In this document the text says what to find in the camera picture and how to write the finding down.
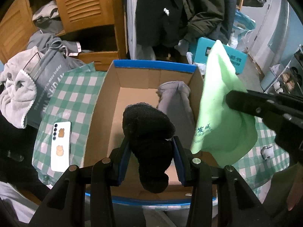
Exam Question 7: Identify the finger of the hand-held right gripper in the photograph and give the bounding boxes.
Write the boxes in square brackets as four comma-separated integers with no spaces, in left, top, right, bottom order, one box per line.
[226,90,284,121]

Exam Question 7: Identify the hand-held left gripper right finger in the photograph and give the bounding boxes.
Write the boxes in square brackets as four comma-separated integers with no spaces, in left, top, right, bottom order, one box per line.
[172,136,275,227]

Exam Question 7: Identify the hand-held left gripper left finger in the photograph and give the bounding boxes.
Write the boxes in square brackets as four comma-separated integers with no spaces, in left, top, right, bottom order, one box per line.
[28,136,130,227]

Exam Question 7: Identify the light green plastic bag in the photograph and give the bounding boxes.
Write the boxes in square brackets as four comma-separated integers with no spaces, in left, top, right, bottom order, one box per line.
[191,40,258,167]

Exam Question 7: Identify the black sock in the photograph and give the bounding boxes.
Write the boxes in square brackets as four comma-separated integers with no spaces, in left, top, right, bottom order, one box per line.
[122,103,176,194]

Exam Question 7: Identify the cardboard box with blue rim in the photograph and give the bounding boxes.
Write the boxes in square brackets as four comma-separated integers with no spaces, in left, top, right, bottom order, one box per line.
[80,60,218,205]

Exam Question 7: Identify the long grey sock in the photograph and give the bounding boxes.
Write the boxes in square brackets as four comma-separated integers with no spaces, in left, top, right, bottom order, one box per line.
[156,81,197,147]

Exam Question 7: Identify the person's right hand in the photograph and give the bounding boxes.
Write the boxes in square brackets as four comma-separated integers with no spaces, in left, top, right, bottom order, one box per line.
[285,189,302,211]

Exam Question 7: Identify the small white plastic bag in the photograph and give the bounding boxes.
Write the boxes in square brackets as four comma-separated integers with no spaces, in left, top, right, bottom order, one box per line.
[270,64,282,76]

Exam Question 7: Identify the rows of shoes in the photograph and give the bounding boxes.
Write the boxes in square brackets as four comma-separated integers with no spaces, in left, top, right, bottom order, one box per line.
[276,67,296,94]

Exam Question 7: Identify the white smartphone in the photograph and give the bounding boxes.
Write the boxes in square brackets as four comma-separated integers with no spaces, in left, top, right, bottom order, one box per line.
[50,121,72,173]

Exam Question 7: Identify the shoe rack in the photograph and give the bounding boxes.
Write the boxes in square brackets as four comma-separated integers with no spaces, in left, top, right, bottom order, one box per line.
[263,45,303,95]

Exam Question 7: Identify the teal printed box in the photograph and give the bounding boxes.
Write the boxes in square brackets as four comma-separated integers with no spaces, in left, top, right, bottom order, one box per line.
[194,37,248,75]

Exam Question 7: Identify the white door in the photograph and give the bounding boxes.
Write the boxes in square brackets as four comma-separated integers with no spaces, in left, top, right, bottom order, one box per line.
[246,0,289,59]

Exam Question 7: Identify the green checkered tablecloth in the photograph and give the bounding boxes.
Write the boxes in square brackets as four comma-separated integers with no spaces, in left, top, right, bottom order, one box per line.
[32,61,291,218]

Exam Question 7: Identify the blue translucent plastic bag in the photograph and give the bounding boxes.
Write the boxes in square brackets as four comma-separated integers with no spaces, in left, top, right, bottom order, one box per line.
[231,11,257,50]

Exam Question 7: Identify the dark navy coat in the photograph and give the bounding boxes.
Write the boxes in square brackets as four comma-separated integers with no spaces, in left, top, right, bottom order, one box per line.
[220,0,237,45]

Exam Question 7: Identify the olive green jacket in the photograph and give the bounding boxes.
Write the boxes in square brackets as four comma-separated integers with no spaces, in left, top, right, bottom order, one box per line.
[175,0,225,50]

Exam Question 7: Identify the wooden drawer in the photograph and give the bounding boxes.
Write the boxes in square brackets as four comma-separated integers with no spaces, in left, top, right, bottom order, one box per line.
[76,51,119,71]

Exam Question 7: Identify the grey printed tote bag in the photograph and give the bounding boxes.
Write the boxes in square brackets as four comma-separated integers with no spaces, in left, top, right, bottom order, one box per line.
[25,51,71,128]

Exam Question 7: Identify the grey hoodie pile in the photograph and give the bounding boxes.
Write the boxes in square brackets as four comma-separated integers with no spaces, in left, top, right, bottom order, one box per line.
[26,32,95,76]

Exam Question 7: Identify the black jacket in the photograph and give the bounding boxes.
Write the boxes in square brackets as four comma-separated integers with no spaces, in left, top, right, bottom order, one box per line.
[0,113,48,192]

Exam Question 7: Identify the wooden wardrobe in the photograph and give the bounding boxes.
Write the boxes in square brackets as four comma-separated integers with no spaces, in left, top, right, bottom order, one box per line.
[0,0,128,71]

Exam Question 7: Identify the light grey towel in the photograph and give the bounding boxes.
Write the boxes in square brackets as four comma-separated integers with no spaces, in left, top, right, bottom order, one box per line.
[0,46,44,129]

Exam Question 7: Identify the white hanging garment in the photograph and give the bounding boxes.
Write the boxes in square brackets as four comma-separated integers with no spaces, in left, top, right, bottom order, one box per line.
[127,0,157,61]

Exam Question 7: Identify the grey clothes on wardrobe shelf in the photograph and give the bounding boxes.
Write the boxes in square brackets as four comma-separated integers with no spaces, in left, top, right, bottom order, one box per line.
[27,0,63,32]

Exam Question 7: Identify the wooden louvered door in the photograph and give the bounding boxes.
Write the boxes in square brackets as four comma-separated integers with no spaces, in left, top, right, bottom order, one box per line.
[52,0,115,33]
[0,0,32,63]

